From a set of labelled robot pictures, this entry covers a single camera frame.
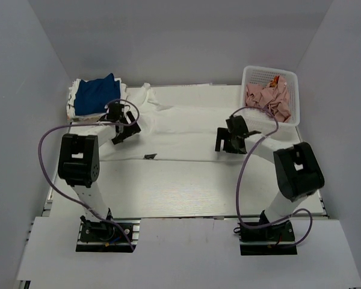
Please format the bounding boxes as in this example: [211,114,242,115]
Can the folded blue t shirt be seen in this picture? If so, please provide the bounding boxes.
[73,73,121,116]

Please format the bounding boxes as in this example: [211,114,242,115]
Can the white plastic basket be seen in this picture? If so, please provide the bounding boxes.
[239,66,300,129]

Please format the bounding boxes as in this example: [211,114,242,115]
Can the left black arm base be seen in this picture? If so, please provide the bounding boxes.
[75,216,140,253]

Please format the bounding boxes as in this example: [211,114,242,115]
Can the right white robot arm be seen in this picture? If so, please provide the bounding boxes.
[215,115,325,240]

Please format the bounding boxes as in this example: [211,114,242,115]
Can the pink t shirt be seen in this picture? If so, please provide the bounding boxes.
[245,75,291,123]

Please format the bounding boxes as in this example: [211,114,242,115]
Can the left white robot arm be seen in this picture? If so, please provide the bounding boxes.
[58,100,141,240]

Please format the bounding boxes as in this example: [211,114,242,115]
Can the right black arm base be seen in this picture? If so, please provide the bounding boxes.
[233,219,297,256]

